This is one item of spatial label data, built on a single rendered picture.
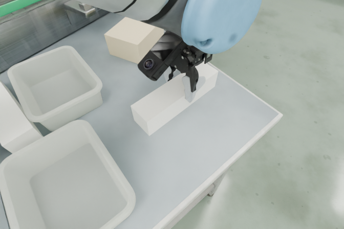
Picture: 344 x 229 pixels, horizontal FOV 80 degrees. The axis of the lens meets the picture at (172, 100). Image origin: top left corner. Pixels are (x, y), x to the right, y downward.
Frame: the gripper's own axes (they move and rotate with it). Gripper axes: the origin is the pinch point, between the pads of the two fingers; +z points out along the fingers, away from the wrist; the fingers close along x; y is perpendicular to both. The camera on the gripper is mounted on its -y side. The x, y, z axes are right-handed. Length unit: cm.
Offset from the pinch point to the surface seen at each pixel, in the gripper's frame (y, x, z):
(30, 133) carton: -31.8, 12.1, -0.6
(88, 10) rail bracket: -1.6, 39.4, -6.8
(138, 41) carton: 3.1, 19.9, -3.3
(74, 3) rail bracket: -2.6, 47.0, -6.8
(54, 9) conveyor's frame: -9, 49, -6
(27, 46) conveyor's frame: -22, 46, 0
